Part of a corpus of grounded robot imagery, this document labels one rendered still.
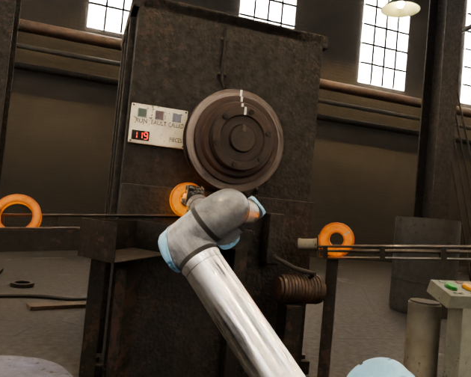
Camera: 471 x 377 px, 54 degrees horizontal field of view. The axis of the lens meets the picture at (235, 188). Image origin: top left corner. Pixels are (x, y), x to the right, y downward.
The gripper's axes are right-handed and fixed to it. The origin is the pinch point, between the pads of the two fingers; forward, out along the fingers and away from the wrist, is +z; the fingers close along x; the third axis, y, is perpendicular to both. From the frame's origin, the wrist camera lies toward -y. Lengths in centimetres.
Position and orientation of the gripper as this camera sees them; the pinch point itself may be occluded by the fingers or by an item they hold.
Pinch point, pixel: (188, 195)
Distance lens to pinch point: 208.4
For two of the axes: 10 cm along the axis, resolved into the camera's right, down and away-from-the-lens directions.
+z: -2.7, -2.6, 9.2
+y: 1.8, -9.6, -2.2
